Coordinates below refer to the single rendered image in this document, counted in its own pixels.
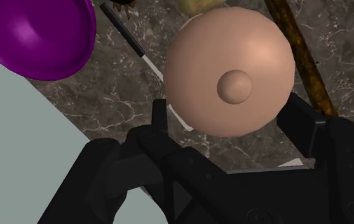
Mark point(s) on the purple bowl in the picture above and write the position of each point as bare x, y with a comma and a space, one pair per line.
37, 34

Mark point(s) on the brown wooden stick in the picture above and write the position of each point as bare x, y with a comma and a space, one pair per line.
300, 56

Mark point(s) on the dark brown clawed figure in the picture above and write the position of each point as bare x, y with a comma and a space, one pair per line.
124, 5

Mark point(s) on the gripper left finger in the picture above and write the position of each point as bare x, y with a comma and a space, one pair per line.
152, 155

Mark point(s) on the yellow-green round object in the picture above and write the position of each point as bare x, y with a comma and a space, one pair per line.
199, 6

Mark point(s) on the beige round knobbed lid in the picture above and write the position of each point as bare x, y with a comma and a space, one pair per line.
230, 72

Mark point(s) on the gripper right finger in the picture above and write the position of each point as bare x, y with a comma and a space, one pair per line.
334, 145

